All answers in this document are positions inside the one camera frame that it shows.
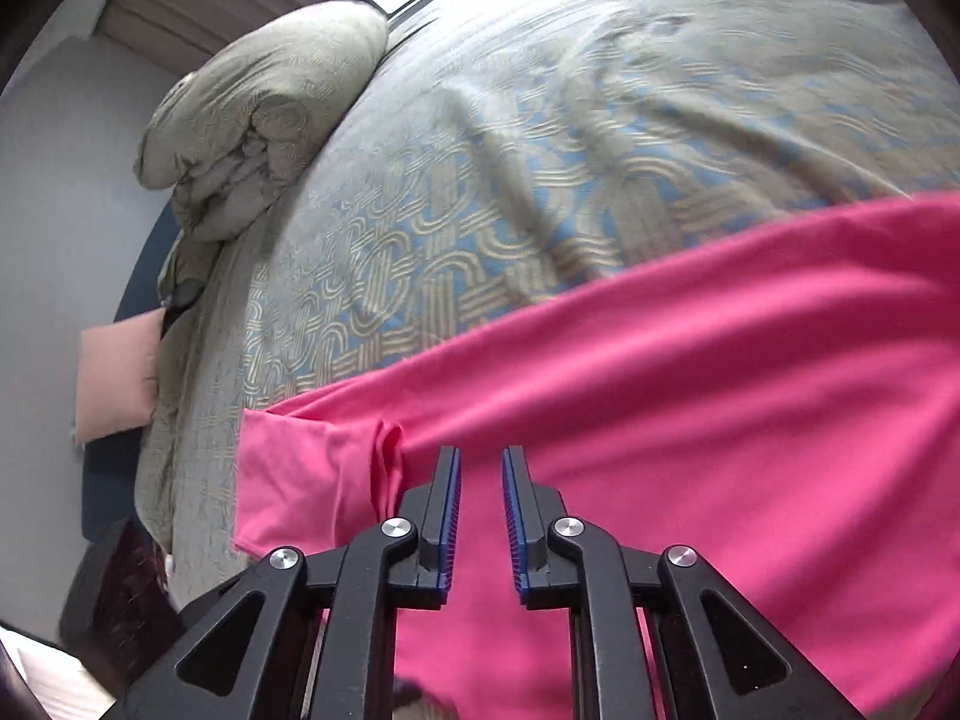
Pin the dark red cloth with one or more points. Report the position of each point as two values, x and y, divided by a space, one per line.
131 585

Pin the beige curtain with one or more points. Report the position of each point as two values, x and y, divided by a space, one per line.
187 0

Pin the pink pillow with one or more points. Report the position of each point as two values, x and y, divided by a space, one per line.
116 375

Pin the pink pants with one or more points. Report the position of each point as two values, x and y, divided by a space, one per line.
675 390

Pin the bed with patterned sheet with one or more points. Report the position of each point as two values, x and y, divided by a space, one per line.
600 127

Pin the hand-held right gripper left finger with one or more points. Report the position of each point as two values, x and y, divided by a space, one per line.
450 510

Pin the folded patterned duvet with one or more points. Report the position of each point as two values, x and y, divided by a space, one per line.
285 90

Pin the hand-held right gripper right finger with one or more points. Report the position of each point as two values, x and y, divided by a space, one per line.
514 510

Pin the grey-green pillow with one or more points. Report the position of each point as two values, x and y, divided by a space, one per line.
184 277

